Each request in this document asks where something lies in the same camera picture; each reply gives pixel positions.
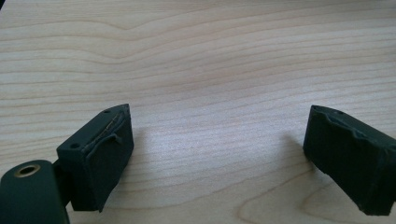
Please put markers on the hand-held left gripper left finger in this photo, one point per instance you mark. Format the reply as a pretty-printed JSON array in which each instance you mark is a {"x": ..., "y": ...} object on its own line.
[{"x": 99, "y": 161}]

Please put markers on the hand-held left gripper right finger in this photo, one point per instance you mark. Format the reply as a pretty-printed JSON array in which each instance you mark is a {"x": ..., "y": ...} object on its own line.
[{"x": 348, "y": 161}]

